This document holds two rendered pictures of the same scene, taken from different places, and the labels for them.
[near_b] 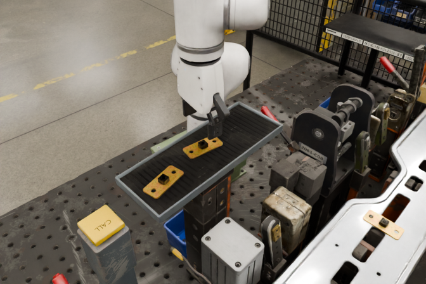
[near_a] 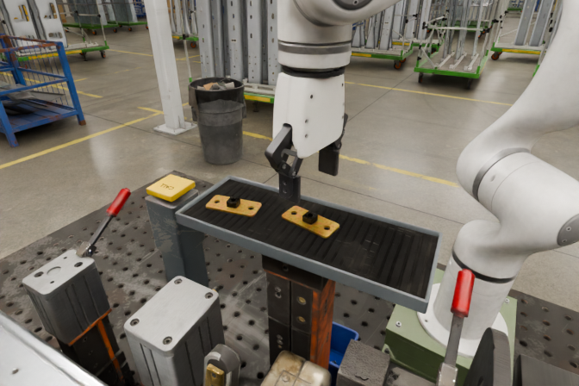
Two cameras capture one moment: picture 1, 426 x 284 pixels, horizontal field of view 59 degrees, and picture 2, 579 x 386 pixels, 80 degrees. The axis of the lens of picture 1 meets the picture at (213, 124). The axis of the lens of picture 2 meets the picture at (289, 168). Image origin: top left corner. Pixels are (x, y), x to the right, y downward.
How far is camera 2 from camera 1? 63 cm
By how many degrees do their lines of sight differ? 61
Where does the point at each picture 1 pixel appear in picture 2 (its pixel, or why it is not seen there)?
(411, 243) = not seen: outside the picture
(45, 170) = not seen: hidden behind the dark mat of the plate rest
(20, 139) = (420, 214)
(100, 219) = (175, 183)
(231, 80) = (513, 227)
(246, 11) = not seen: outside the picture
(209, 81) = (279, 97)
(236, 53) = (550, 190)
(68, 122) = not seen: hidden behind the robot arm
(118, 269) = (163, 239)
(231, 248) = (161, 309)
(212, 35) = (289, 21)
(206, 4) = not seen: outside the picture
